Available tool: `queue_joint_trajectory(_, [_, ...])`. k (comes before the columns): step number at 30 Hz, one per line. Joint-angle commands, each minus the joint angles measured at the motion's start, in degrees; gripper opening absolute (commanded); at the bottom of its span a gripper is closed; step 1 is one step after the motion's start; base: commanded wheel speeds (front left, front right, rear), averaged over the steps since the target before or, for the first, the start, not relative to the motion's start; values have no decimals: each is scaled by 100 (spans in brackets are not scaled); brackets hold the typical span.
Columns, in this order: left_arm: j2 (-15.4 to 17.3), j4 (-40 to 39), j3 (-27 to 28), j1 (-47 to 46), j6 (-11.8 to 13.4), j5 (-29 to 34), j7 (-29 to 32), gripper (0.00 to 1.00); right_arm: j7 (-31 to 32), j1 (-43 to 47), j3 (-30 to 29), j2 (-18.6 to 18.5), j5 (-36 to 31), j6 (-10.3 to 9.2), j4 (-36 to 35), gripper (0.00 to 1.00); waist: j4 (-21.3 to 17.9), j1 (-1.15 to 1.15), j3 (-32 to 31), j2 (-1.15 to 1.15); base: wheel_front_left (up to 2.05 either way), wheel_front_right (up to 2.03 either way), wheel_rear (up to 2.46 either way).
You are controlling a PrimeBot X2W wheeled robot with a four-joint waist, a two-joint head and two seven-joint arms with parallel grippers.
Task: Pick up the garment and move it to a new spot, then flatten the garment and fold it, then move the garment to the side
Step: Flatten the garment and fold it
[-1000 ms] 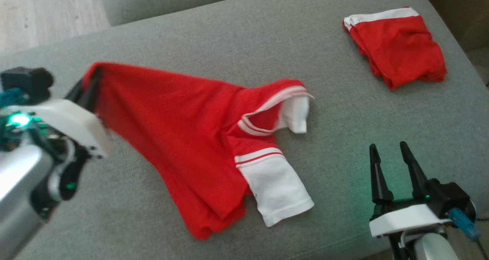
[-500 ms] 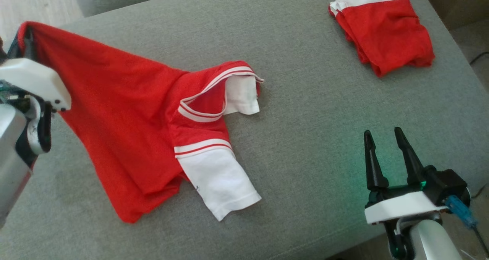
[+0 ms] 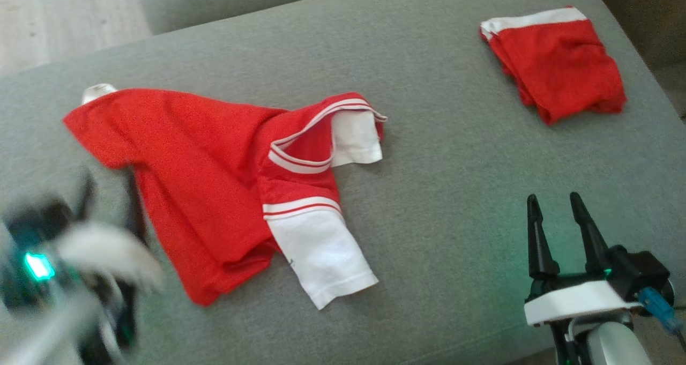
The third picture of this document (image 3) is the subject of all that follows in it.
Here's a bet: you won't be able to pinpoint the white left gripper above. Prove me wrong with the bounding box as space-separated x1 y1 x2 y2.
54 167 165 291

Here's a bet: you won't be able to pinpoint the grey fabric sofa seat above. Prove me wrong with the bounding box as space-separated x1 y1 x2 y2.
0 0 686 365

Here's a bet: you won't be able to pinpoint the yellow furniture piece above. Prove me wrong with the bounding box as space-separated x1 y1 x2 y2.
587 0 686 71

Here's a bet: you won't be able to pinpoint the blue right camera connector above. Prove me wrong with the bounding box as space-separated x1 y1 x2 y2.
638 287 680 334

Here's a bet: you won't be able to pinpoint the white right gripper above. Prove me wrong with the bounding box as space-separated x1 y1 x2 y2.
524 192 643 327

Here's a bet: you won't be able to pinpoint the red shirt with white sleeves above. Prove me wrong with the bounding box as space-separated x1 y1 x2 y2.
63 84 388 310

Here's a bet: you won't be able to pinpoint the red shorts with white stripe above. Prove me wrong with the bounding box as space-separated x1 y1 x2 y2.
480 7 628 125

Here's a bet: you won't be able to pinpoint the grey sofa back cushion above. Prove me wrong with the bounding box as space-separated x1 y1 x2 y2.
134 0 387 35

